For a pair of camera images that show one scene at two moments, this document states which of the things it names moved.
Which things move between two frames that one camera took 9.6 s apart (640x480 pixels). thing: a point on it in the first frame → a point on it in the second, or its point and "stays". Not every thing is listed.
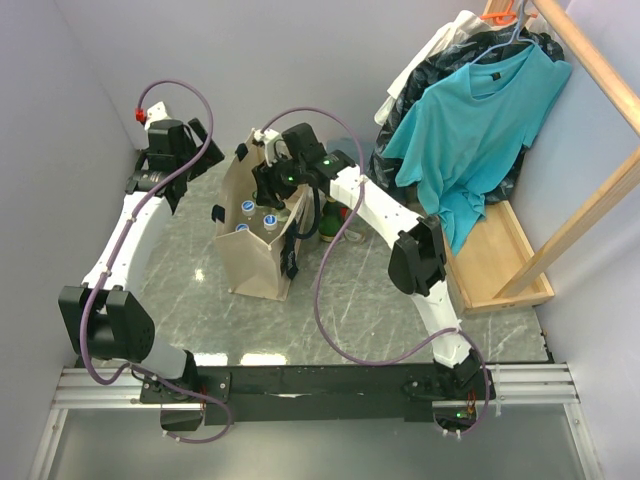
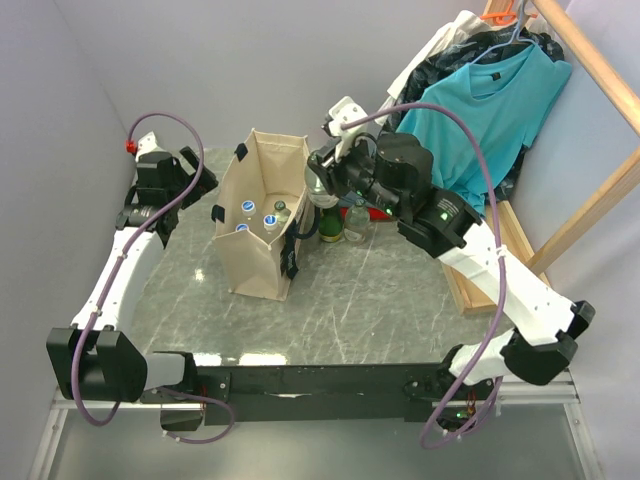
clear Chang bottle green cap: x=355 y=232 stays
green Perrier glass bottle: x=330 y=220 stays
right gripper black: x=267 y=184 → x=335 y=184
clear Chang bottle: x=254 y=196 → x=318 y=191
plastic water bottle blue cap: x=248 y=208 stays
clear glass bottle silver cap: x=282 y=215 stays
